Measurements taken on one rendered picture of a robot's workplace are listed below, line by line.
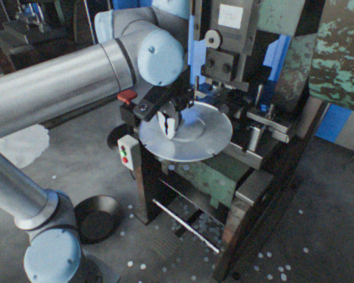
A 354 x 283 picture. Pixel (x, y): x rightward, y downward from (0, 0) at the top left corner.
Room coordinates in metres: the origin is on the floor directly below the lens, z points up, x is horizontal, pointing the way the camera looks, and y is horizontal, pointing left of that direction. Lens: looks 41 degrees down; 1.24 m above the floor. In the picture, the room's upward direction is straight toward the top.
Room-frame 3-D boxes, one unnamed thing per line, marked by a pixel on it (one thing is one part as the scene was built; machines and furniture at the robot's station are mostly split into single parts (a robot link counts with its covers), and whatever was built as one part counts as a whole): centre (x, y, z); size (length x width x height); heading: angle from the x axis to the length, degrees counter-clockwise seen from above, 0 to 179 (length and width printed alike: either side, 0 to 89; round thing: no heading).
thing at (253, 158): (0.79, -0.21, 0.68); 0.45 x 0.30 x 0.06; 48
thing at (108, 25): (0.49, 0.09, 1.09); 0.11 x 0.11 x 0.08; 27
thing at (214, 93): (0.79, -0.21, 0.76); 0.15 x 0.09 x 0.05; 48
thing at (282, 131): (0.68, -0.34, 0.76); 0.17 x 0.06 x 0.10; 48
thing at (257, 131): (0.58, -0.26, 0.75); 0.03 x 0.03 x 0.10; 48
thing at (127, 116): (0.83, 0.18, 0.62); 0.10 x 0.06 x 0.20; 48
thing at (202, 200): (0.80, -0.22, 0.31); 0.43 x 0.42 x 0.01; 48
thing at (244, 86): (0.80, -0.21, 0.86); 0.20 x 0.16 x 0.05; 48
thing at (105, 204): (0.71, 0.44, 0.04); 0.30 x 0.30 x 0.07
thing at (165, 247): (0.69, -0.12, 0.14); 0.59 x 0.10 x 0.05; 138
